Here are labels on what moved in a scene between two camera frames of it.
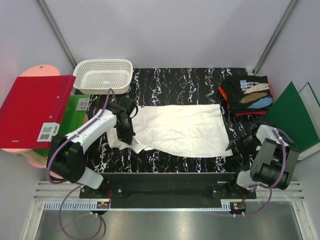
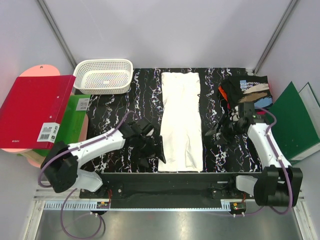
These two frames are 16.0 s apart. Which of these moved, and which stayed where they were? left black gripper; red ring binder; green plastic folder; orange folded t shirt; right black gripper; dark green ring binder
Moved: left black gripper; right black gripper
Stayed: red ring binder; green plastic folder; orange folded t shirt; dark green ring binder
